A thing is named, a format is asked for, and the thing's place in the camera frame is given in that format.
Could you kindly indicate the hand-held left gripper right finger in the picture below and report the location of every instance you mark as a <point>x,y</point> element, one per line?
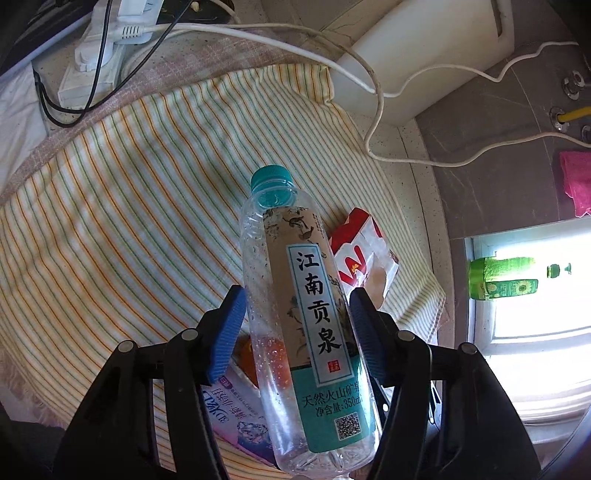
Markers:
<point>367,332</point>

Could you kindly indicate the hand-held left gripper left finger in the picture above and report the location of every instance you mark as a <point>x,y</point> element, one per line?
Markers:
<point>226,337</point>

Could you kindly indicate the orange wrapper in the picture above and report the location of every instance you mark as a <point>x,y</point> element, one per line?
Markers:
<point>244,362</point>

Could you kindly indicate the red white snack bag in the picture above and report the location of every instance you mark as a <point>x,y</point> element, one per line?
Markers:
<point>364,258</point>

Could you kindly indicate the purple pink packet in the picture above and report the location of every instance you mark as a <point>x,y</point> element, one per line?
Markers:
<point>240,415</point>

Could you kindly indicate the clear plastic bottle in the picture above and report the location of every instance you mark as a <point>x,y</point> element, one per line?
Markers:
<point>300,286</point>

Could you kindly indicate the window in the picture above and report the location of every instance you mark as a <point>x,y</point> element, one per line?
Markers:
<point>478,332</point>

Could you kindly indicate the green dish soap bottle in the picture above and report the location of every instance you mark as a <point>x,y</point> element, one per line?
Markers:
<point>503,281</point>

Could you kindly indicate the striped cloth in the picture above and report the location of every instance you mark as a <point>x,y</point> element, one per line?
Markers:
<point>138,207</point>

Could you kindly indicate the pink cloth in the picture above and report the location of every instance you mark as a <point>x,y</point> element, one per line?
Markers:
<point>577,184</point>

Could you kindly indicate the white cutting board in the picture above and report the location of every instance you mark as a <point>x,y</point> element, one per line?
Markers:
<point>415,55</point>

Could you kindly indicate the white power strip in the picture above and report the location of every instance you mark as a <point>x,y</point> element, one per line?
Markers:
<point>87,74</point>

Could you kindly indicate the white plastic bag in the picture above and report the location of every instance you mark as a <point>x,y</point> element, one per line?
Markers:
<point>18,120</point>

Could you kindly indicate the white charger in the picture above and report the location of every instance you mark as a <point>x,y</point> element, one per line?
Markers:
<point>138,9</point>

